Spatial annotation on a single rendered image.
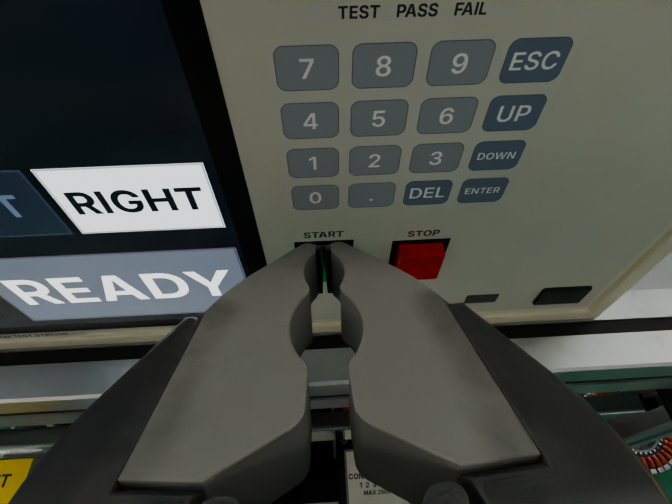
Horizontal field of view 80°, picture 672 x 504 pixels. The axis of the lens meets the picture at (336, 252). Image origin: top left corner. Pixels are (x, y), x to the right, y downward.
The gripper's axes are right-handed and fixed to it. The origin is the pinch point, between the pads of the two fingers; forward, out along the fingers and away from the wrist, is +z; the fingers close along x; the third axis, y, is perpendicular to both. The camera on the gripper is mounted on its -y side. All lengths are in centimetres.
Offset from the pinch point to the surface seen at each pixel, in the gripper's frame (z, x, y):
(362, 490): 8.7, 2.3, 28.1
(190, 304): 4.2, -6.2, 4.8
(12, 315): 4.3, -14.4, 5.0
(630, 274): 3.7, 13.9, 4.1
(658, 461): 16, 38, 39
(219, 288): 3.6, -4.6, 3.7
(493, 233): 2.5, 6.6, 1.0
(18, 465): 3.5, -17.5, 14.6
